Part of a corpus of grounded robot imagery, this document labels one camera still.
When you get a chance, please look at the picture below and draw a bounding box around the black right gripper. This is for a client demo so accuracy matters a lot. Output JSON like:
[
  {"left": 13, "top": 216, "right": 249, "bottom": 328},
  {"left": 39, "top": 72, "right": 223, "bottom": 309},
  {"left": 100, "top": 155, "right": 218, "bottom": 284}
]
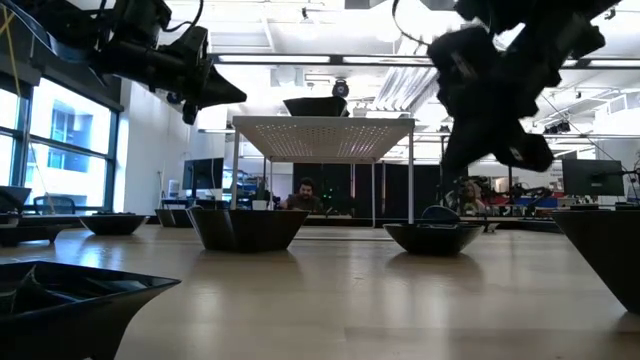
[{"left": 428, "top": 25, "right": 564, "bottom": 201}]

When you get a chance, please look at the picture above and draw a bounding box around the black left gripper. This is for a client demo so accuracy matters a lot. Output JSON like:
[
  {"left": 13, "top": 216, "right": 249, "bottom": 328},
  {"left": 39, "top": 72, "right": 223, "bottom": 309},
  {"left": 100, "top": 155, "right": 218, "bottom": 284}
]
[{"left": 97, "top": 44, "right": 247, "bottom": 126}]

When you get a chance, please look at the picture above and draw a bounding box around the black leaf-shaped plate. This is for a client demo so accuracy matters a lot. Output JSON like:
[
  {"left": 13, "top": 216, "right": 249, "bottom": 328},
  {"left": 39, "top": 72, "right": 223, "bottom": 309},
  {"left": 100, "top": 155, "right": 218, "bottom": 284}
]
[{"left": 382, "top": 222, "right": 486, "bottom": 258}]

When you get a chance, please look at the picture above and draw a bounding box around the black round mini plate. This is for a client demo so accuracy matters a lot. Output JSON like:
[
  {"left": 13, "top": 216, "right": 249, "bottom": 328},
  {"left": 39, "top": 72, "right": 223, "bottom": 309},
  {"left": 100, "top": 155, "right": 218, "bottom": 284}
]
[
  {"left": 153, "top": 208, "right": 194, "bottom": 229},
  {"left": 78, "top": 213, "right": 151, "bottom": 237}
]

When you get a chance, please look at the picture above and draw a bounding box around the black small square plate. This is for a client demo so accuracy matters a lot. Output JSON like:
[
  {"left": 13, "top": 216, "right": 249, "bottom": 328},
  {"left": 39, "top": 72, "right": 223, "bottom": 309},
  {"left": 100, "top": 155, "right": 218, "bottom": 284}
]
[
  {"left": 0, "top": 259, "right": 182, "bottom": 360},
  {"left": 0, "top": 223, "right": 67, "bottom": 248}
]

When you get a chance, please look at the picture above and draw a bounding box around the person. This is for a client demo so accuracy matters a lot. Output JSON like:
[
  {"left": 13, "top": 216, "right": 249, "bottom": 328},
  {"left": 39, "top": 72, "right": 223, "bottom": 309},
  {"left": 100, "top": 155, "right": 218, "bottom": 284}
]
[
  {"left": 278, "top": 176, "right": 326, "bottom": 212},
  {"left": 455, "top": 179, "right": 485, "bottom": 217}
]

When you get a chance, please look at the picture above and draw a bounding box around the black computer monitor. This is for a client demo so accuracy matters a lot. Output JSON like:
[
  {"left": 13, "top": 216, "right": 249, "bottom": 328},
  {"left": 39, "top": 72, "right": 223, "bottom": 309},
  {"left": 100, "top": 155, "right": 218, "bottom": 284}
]
[
  {"left": 561, "top": 158, "right": 627, "bottom": 198},
  {"left": 181, "top": 157, "right": 226, "bottom": 192}
]

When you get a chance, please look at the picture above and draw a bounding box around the black room partition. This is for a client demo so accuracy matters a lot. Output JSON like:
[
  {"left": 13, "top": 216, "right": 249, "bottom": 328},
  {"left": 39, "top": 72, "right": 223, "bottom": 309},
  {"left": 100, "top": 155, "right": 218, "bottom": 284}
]
[{"left": 292, "top": 162, "right": 471, "bottom": 220}]

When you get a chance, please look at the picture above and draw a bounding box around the blue distant table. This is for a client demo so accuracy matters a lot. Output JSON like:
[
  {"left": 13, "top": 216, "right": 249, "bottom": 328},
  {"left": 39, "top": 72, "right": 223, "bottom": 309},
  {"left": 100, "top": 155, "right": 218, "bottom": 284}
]
[{"left": 519, "top": 196, "right": 559, "bottom": 209}]

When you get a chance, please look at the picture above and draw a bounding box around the white perforated metal shelf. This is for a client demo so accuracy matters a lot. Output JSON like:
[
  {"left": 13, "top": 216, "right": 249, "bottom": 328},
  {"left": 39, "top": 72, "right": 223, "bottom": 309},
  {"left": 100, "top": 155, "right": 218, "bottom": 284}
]
[{"left": 230, "top": 115, "right": 417, "bottom": 243}]

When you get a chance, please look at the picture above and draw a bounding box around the large office window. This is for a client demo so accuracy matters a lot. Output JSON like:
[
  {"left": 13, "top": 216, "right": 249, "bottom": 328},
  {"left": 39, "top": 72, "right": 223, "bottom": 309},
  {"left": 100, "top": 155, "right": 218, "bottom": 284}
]
[{"left": 0, "top": 74, "right": 120, "bottom": 214}]

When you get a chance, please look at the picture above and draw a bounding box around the dark mesh office chair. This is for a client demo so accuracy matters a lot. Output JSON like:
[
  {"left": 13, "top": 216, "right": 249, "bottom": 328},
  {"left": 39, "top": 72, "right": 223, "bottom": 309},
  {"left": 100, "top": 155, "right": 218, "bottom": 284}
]
[{"left": 32, "top": 195, "right": 77, "bottom": 216}]

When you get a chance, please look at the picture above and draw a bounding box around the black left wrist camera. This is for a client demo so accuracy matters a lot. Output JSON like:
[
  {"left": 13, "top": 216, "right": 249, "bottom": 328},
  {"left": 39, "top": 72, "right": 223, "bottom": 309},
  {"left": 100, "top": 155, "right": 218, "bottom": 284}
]
[{"left": 173, "top": 25, "right": 210, "bottom": 67}]

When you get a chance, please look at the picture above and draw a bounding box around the overhead frame beam with lights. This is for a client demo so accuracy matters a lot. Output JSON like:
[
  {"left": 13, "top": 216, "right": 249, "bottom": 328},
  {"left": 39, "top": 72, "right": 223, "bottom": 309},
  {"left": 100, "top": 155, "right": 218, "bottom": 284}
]
[{"left": 208, "top": 52, "right": 640, "bottom": 70}]

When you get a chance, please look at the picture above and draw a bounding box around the black aluminium table frame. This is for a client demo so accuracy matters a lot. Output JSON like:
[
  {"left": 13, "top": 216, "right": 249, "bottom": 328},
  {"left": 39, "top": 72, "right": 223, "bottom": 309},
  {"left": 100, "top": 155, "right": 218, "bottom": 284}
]
[{"left": 0, "top": 213, "right": 569, "bottom": 234}]

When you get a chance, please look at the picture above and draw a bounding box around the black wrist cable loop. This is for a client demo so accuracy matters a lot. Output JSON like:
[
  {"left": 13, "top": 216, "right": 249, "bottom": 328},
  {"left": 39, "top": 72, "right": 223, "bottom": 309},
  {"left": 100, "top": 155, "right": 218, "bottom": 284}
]
[{"left": 391, "top": 0, "right": 434, "bottom": 49}]

